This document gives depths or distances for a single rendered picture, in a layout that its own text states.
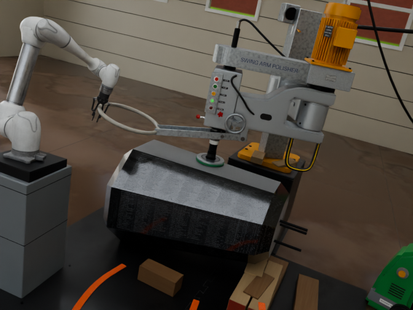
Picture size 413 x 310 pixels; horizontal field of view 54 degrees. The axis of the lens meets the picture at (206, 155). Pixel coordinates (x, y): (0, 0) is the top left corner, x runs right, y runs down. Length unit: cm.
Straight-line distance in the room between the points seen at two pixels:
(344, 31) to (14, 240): 241
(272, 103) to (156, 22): 715
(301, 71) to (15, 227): 205
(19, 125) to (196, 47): 715
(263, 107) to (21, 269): 188
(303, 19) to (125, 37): 715
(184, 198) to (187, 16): 702
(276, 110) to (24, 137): 164
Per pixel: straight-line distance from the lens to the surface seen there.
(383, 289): 347
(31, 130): 258
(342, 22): 288
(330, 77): 287
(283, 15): 355
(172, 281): 290
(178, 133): 299
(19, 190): 253
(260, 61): 281
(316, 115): 294
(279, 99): 287
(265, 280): 300
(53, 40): 264
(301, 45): 349
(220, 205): 278
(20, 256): 273
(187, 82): 952
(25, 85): 276
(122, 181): 299
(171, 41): 962
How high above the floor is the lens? 190
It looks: 19 degrees down
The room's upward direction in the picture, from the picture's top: 12 degrees clockwise
